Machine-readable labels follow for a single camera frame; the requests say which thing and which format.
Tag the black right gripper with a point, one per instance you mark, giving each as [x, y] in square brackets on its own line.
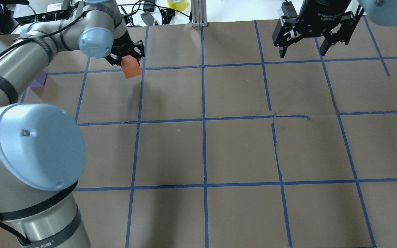
[324, 12]

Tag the purple foam cube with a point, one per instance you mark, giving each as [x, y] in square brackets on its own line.
[39, 80]

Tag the aluminium frame post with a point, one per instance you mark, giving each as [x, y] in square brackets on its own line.
[199, 13]

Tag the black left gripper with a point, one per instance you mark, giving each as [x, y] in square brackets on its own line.
[121, 44]

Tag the yellow tape roll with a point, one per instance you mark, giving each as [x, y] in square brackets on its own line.
[179, 5]

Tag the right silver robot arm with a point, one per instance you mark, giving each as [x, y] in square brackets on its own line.
[381, 12]

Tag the orange foam cube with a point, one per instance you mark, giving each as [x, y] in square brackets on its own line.
[130, 67]

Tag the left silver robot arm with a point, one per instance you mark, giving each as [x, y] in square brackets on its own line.
[41, 146]

